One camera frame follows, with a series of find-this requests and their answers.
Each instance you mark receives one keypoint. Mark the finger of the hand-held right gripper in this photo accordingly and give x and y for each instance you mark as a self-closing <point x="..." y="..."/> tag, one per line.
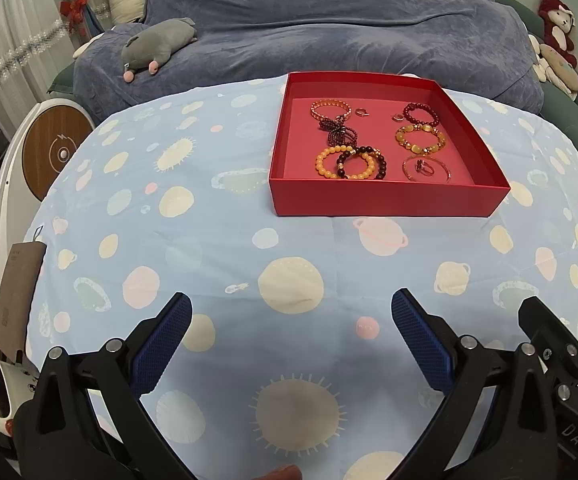
<point x="549" y="325"/>

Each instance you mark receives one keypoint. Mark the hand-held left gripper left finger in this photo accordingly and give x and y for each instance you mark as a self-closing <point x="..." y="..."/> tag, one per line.
<point x="161" y="345"/>

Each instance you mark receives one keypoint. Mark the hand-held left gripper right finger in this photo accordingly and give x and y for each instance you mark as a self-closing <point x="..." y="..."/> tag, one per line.
<point x="421" y="345"/>

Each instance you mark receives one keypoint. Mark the thin gold bangle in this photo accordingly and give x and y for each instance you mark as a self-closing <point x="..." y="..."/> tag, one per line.
<point x="405" y="170"/>

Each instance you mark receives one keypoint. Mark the red cardboard box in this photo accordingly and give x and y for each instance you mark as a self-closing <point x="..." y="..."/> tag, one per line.
<point x="319" y="200"/>

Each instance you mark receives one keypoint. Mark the blue planet print tablecloth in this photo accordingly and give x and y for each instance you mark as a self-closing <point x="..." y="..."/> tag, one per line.
<point x="169" y="260"/>

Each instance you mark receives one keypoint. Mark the white slipper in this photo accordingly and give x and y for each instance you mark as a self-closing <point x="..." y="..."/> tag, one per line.
<point x="19" y="375"/>

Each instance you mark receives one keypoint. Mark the brown paper tag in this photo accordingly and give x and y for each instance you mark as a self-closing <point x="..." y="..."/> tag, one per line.
<point x="16" y="300"/>

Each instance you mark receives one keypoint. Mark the white stand with wooden disc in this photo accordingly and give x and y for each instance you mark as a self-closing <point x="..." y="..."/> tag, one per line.
<point x="54" y="155"/>

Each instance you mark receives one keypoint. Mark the cream plush toy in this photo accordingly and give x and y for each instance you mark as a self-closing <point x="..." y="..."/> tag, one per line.
<point x="556" y="67"/>

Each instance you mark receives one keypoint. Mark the gold open bangle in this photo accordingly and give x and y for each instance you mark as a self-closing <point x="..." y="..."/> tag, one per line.
<point x="319" y="104"/>

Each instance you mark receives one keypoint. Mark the red monkey plush toy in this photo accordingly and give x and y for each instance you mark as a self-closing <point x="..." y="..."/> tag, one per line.
<point x="554" y="25"/>

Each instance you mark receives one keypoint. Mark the grey plush toy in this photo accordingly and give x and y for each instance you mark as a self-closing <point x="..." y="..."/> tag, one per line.
<point x="154" y="42"/>

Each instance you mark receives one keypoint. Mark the silver tinsel garland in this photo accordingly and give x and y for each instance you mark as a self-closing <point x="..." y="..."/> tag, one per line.
<point x="24" y="52"/>

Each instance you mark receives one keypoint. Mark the blue plush blanket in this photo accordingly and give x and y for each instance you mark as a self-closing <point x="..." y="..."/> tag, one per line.
<point x="344" y="25"/>

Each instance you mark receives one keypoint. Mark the red bow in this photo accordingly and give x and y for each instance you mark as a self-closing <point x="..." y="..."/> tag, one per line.
<point x="74" y="10"/>

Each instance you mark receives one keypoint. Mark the white curtain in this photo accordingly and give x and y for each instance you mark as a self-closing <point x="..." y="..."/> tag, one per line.
<point x="19" y="0"/>

